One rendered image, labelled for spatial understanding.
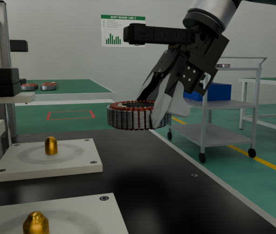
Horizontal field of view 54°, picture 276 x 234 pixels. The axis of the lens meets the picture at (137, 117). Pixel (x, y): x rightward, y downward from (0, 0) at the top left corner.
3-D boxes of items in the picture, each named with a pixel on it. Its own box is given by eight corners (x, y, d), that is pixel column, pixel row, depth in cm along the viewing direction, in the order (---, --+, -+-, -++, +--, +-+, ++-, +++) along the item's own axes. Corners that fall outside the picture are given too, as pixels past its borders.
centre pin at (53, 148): (57, 150, 46) (56, 135, 46) (57, 154, 44) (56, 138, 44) (45, 151, 46) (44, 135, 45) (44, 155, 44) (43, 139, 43)
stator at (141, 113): (158, 116, 55) (158, 97, 54) (181, 128, 44) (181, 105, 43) (103, 120, 52) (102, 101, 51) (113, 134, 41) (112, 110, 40)
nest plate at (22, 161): (93, 144, 54) (92, 138, 54) (102, 172, 40) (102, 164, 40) (11, 149, 50) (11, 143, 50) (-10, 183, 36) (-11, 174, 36)
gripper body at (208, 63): (202, 100, 46) (237, 37, 46) (161, 74, 43) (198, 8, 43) (183, 95, 53) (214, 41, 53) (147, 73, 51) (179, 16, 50)
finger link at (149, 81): (151, 125, 56) (180, 94, 51) (127, 112, 54) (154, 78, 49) (151, 115, 58) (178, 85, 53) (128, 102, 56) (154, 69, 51)
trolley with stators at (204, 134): (208, 135, 363) (212, 58, 344) (259, 160, 267) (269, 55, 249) (166, 138, 348) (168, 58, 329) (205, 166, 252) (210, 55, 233)
